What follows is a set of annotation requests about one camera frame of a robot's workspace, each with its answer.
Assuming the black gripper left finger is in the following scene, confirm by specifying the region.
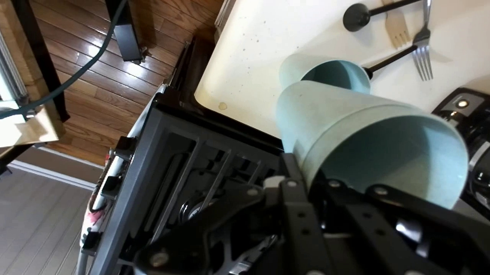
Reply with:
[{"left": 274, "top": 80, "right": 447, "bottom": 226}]
[{"left": 133, "top": 152, "right": 334, "bottom": 275}]

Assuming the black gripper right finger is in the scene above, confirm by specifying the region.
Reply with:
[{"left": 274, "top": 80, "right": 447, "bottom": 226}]
[{"left": 312, "top": 174, "right": 490, "bottom": 275}]

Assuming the teal plastic cup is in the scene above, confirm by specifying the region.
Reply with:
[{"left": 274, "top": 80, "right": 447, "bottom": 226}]
[
  {"left": 274, "top": 80, "right": 470, "bottom": 211},
  {"left": 279, "top": 54, "right": 374, "bottom": 97}
]

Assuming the black coffee maker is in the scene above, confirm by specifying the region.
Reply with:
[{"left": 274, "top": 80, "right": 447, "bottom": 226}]
[{"left": 430, "top": 87, "right": 490, "bottom": 220}]

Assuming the black steel gas stove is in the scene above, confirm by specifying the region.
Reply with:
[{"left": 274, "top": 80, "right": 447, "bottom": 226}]
[{"left": 74, "top": 35, "right": 288, "bottom": 275}]

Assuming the metal fork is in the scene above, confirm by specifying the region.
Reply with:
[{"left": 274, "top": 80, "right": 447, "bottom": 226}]
[{"left": 410, "top": 0, "right": 436, "bottom": 83}]

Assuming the wooden fork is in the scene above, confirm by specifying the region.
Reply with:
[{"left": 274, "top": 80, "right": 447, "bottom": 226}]
[{"left": 381, "top": 0, "right": 414, "bottom": 51}]

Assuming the black round spoon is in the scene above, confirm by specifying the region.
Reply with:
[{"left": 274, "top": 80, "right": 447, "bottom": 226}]
[{"left": 342, "top": 0, "right": 421, "bottom": 34}]

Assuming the black stand leg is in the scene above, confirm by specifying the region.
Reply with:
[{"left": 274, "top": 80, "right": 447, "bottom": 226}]
[
  {"left": 103, "top": 0, "right": 150, "bottom": 66},
  {"left": 8, "top": 0, "right": 72, "bottom": 124}
]

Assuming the light wooden platform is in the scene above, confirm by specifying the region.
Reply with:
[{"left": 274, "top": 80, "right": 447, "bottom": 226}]
[{"left": 0, "top": 98, "right": 64, "bottom": 150}]

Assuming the black handled utensil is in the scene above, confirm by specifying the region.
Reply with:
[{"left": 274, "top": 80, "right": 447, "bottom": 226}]
[{"left": 361, "top": 43, "right": 418, "bottom": 81}]

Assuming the long dark cable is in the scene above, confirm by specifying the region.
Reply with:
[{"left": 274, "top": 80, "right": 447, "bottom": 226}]
[{"left": 0, "top": 0, "right": 129, "bottom": 121}]

